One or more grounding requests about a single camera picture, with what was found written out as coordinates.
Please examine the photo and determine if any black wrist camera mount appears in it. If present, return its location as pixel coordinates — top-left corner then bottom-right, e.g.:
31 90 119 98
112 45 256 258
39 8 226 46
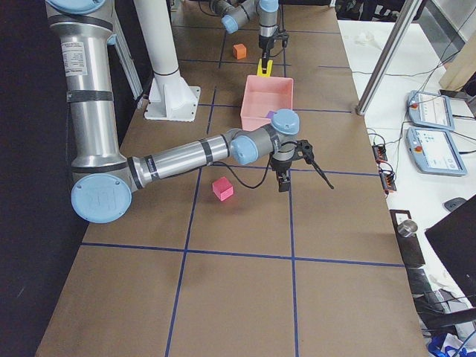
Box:
278 30 289 48
295 140 315 165

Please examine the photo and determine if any lower teach pendant tablet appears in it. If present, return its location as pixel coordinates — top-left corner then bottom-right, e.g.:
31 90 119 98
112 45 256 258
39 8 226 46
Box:
406 126 467 177

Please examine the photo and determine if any yellow foam block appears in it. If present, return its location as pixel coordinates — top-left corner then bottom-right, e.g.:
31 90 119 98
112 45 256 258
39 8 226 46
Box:
257 59 273 77

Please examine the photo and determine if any black monitor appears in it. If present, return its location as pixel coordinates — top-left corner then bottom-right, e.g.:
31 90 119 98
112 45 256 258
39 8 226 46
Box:
425 212 475 302

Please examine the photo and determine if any orange black connector box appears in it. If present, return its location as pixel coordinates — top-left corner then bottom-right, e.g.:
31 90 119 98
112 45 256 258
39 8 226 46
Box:
372 144 387 163

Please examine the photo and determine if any pink plastic bin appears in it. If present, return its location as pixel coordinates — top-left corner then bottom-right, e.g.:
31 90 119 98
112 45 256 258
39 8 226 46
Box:
240 75 294 131

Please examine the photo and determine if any metal cup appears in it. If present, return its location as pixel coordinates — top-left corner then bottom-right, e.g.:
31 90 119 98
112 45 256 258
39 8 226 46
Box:
396 219 418 238

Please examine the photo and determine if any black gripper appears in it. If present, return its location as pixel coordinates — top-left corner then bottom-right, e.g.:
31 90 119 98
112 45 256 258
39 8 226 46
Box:
259 36 274 65
276 168 291 193

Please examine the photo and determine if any orange foam block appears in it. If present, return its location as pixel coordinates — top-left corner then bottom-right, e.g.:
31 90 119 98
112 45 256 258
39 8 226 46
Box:
233 43 247 60

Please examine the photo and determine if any black computer mouse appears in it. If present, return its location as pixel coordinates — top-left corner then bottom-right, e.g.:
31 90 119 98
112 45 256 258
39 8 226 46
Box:
443 197 467 212

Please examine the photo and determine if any red foam block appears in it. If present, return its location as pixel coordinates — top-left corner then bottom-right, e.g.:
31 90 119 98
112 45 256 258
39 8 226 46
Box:
212 176 234 202

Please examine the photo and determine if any upper teach pendant tablet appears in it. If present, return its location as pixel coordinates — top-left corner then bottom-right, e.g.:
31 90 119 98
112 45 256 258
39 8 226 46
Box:
407 90 454 131

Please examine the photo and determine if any teach pendant tablet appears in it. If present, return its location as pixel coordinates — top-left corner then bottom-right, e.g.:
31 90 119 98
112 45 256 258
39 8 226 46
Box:
406 126 467 177
407 90 454 131

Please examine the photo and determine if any white pedestal column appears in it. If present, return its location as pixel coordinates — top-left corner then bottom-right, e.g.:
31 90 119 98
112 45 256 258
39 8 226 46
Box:
135 0 201 122

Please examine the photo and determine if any aluminium frame post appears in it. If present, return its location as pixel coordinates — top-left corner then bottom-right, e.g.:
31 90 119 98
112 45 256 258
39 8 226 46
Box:
356 0 422 116

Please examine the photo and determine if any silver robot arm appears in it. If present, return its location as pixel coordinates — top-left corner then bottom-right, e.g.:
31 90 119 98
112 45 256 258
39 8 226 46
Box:
45 1 303 223
208 0 280 76

